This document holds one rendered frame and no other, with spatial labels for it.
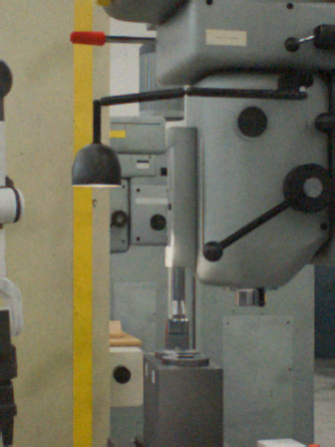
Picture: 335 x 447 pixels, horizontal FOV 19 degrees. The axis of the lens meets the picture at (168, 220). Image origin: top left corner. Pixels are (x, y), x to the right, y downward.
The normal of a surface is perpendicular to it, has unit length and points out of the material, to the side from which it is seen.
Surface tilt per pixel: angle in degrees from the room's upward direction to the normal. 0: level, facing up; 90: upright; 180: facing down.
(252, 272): 125
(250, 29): 90
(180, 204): 90
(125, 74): 90
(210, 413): 90
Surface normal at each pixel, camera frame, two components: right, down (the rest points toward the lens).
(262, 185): 0.23, -0.01
